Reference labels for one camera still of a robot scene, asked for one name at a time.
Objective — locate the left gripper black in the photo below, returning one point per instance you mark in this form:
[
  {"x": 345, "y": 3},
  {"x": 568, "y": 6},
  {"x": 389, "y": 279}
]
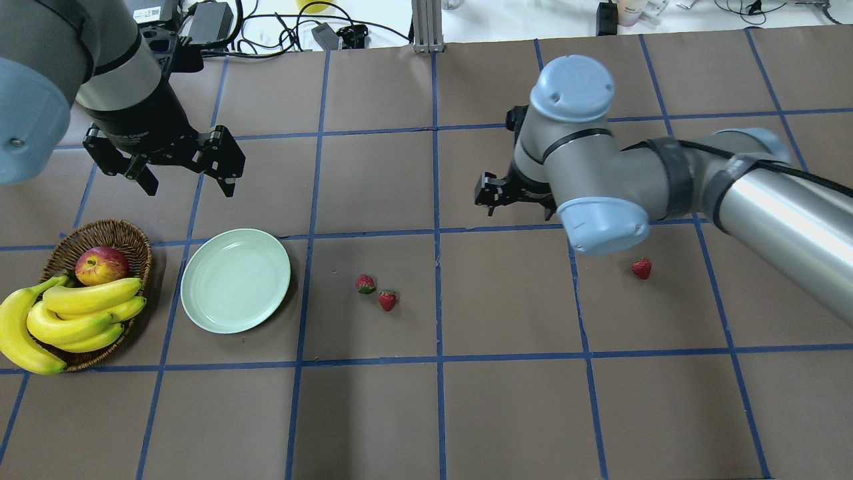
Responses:
[{"x": 142, "y": 126}]

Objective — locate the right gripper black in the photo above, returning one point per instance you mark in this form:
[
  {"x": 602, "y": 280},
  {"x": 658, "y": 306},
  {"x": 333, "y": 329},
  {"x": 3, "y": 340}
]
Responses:
[{"x": 501, "y": 188}]

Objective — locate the red strawberry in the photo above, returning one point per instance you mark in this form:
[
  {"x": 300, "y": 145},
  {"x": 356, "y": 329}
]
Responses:
[
  {"x": 365, "y": 284},
  {"x": 387, "y": 299},
  {"x": 642, "y": 268}
]

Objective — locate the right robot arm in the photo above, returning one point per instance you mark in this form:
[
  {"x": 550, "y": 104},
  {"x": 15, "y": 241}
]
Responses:
[{"x": 566, "y": 160}]

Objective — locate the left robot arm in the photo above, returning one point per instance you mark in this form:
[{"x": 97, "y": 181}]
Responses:
[{"x": 55, "y": 54}]

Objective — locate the light green plate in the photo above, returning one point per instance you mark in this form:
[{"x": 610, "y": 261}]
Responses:
[{"x": 235, "y": 281}]

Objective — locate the red yellow apple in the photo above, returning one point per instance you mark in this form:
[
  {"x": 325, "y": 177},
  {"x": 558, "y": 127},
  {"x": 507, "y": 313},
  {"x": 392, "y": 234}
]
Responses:
[{"x": 100, "y": 265}]

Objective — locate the brown wicker basket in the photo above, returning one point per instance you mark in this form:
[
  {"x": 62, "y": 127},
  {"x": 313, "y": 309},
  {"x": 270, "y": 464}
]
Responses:
[{"x": 112, "y": 233}]

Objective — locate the black power brick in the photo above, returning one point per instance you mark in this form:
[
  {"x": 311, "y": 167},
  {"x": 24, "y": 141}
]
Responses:
[{"x": 210, "y": 23}]

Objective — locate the yellow banana bunch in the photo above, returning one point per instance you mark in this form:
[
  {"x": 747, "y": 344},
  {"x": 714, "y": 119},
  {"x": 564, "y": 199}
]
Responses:
[{"x": 40, "y": 322}]

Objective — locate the black power adapter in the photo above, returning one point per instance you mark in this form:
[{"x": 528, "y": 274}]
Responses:
[{"x": 606, "y": 19}]

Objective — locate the aluminium frame post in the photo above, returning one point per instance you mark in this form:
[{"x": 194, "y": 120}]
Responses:
[{"x": 426, "y": 23}]

